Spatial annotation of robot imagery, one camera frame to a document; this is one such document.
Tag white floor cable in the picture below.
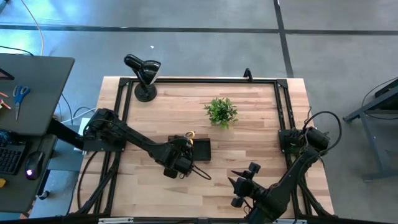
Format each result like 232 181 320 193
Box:
20 0 44 56

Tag silver metal bracket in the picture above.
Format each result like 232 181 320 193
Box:
98 217 134 224
272 218 307 224

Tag black desk lamp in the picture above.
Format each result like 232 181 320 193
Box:
123 54 162 103

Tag black mesh desk organizer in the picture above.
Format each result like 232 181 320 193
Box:
167 134 212 162

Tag black aluminium table frame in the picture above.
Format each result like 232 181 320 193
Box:
70 77 335 218

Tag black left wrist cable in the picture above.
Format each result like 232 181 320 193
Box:
178 164 213 182

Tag grey metal cart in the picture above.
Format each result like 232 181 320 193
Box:
343 77 398 181

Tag green plant in white pot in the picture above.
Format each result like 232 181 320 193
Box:
203 96 239 129

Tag blue handled scissors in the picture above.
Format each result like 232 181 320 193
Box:
12 85 31 121

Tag black computer mouse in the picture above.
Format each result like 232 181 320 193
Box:
24 151 46 181

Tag dark grey side desk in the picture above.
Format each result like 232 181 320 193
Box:
0 53 75 215

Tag black keyboard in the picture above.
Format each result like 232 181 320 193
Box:
0 141 25 175

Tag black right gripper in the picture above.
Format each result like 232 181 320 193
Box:
228 161 266 208

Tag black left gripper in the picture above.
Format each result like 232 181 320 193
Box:
160 136 195 180

